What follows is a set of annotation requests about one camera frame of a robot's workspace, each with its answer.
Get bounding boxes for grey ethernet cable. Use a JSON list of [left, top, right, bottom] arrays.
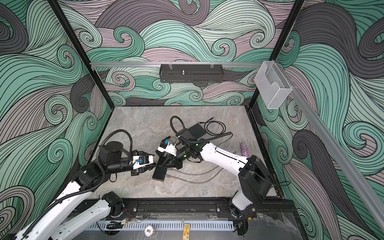
[[166, 164, 223, 177], [164, 167, 225, 184]]

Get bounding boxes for black network switch box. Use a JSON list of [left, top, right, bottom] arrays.
[[152, 156, 168, 182]]

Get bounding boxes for dark grey box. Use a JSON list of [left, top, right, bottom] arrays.
[[181, 124, 207, 141]]

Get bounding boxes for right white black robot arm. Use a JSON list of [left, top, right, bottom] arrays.
[[159, 116, 290, 218]]

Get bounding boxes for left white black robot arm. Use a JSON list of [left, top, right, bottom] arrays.
[[5, 129, 156, 240]]

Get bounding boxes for round white sticker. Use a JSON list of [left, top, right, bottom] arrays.
[[144, 225, 156, 237]]

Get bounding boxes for glitter purple microphone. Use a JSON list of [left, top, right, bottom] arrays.
[[240, 143, 249, 158]]

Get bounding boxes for yellow label tag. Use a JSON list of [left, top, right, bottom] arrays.
[[183, 224, 191, 240]]

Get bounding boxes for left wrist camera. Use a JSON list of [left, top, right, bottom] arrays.
[[133, 155, 154, 170]]

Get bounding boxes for coiled black cable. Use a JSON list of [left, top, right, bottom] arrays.
[[199, 116, 227, 137]]

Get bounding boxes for white slotted cable duct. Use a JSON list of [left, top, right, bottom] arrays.
[[86, 220, 235, 232]]

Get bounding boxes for black perforated wall tray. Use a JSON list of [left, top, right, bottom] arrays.
[[159, 64, 224, 85]]

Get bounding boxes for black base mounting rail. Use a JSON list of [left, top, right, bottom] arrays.
[[123, 197, 296, 219]]

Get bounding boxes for clear acrylic wall holder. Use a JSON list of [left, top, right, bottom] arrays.
[[255, 61, 292, 110]]

